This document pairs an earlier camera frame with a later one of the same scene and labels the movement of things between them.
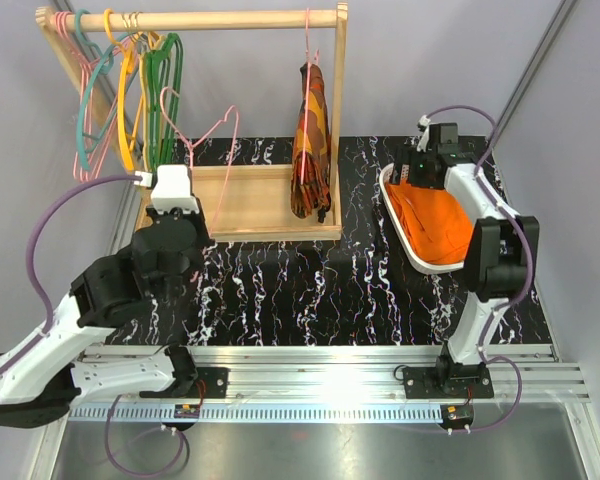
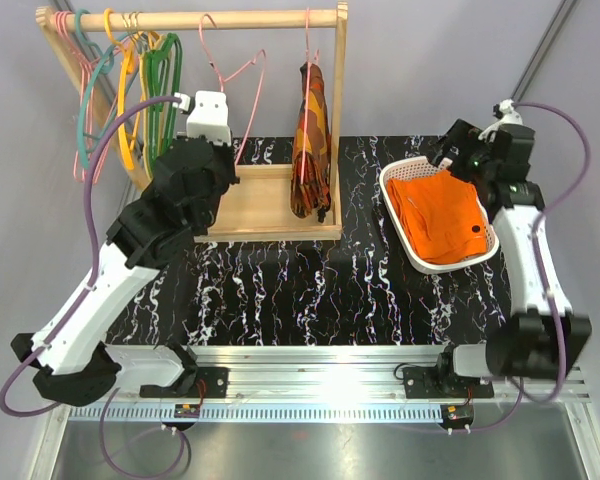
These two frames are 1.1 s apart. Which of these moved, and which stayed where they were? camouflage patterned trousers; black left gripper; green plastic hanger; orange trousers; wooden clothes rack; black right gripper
Moved: black left gripper; black right gripper
Stayed: green plastic hanger; wooden clothes rack; camouflage patterned trousers; orange trousers
